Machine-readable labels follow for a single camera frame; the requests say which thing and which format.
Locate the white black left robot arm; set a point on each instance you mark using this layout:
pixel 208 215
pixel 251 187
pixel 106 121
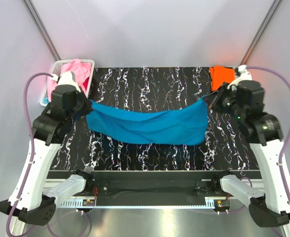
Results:
pixel 29 202

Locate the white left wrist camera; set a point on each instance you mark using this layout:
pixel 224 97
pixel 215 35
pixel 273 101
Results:
pixel 67 78

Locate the slotted white cable duct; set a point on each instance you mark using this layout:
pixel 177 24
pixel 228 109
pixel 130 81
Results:
pixel 131 203

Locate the red t-shirt in basket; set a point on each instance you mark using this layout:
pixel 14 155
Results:
pixel 86 86

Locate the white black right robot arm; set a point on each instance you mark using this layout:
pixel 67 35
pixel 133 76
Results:
pixel 270 208

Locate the blue t-shirt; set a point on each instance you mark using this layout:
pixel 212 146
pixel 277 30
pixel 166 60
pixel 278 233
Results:
pixel 172 127

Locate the pink t-shirt in basket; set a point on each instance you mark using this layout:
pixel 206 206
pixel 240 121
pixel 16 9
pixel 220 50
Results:
pixel 82 69

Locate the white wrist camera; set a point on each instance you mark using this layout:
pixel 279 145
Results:
pixel 241 74
pixel 67 78

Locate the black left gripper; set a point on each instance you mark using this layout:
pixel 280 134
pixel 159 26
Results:
pixel 88 107

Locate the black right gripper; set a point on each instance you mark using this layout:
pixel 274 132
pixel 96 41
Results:
pixel 213 99

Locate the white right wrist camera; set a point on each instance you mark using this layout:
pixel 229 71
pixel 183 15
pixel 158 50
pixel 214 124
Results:
pixel 241 74

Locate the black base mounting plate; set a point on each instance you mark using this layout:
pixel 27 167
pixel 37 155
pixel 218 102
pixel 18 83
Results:
pixel 165 185

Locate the white plastic laundry basket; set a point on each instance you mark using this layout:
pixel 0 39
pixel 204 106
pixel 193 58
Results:
pixel 90 69

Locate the folded orange t-shirt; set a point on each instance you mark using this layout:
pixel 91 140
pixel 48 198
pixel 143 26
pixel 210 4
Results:
pixel 220 75

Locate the light blue cloth in basket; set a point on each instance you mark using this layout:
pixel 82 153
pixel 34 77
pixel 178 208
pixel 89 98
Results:
pixel 45 101

